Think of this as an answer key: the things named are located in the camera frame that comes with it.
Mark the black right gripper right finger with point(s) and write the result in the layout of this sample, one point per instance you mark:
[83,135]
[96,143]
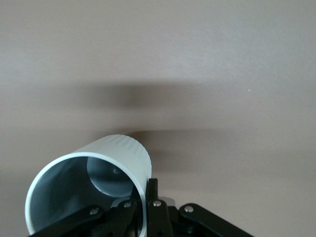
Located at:
[158,217]

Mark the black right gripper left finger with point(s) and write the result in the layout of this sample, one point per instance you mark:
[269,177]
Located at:
[118,217]

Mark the white mug grey inside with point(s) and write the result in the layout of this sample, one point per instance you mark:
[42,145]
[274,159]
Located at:
[118,153]

